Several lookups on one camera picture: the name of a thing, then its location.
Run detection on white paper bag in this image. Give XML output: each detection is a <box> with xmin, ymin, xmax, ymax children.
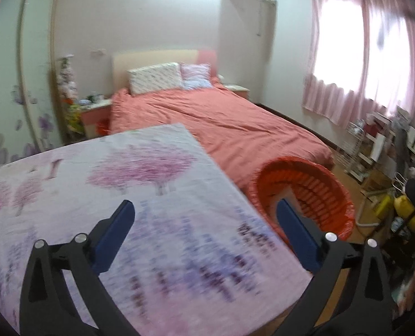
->
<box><xmin>370</xmin><ymin>133</ymin><xmax>386</xmax><ymax>163</ymax></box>

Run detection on floral printed tablecloth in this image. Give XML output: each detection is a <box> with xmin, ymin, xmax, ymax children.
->
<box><xmin>0</xmin><ymin>123</ymin><xmax>315</xmax><ymax>336</ymax></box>

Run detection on white tube frame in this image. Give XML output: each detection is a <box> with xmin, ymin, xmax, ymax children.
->
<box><xmin>356</xmin><ymin>187</ymin><xmax>386</xmax><ymax>228</ymax></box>

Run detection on yellow green plush toy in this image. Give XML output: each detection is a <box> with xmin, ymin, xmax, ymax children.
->
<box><xmin>65</xmin><ymin>101</ymin><xmax>84</xmax><ymax>134</ymax></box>

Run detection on yellow plastic basin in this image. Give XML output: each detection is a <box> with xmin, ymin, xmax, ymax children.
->
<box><xmin>393</xmin><ymin>196</ymin><xmax>415</xmax><ymax>225</ymax></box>

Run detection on pink white nightstand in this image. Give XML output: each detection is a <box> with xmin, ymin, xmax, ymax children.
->
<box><xmin>225</xmin><ymin>84</ymin><xmax>250</xmax><ymax>99</ymax></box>
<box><xmin>79</xmin><ymin>99</ymin><xmax>113</xmax><ymax>138</ymax></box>

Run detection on orange plastic basket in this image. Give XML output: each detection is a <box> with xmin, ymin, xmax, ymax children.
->
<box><xmin>247</xmin><ymin>156</ymin><xmax>355</xmax><ymax>249</ymax></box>

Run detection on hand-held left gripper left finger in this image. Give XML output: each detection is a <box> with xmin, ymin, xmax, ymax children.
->
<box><xmin>18</xmin><ymin>199</ymin><xmax>141</xmax><ymax>336</ymax></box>

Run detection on striped pink pillow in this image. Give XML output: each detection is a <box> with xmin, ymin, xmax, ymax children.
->
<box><xmin>180</xmin><ymin>63</ymin><xmax>213</xmax><ymax>90</ymax></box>

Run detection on pink curtain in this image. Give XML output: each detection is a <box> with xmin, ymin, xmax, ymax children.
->
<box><xmin>302</xmin><ymin>0</ymin><xmax>415</xmax><ymax>130</ymax></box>

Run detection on white wire rack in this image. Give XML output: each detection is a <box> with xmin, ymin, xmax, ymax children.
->
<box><xmin>344</xmin><ymin>121</ymin><xmax>367</xmax><ymax>176</ymax></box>

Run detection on white shelf trolley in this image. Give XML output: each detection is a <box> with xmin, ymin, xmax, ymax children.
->
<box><xmin>358</xmin><ymin>112</ymin><xmax>397</xmax><ymax>183</ymax></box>

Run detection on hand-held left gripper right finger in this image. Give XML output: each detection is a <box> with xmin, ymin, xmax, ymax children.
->
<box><xmin>274</xmin><ymin>198</ymin><xmax>393</xmax><ymax>336</ymax></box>

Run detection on hanging plush toys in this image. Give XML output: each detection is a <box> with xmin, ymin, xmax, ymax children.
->
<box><xmin>57</xmin><ymin>56</ymin><xmax>78</xmax><ymax>99</ymax></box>

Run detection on bed with pink duvet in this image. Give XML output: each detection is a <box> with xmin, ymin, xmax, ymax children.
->
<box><xmin>108</xmin><ymin>86</ymin><xmax>334</xmax><ymax>191</ymax></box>

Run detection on flower print glass wardrobe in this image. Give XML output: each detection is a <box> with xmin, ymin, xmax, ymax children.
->
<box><xmin>0</xmin><ymin>0</ymin><xmax>62</xmax><ymax>172</ymax></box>

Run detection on floral white pillow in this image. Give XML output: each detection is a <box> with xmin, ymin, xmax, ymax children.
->
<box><xmin>127</xmin><ymin>62</ymin><xmax>183</xmax><ymax>96</ymax></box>

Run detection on yellow plastic container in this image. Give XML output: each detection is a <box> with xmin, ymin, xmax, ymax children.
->
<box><xmin>374</xmin><ymin>194</ymin><xmax>393</xmax><ymax>218</ymax></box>

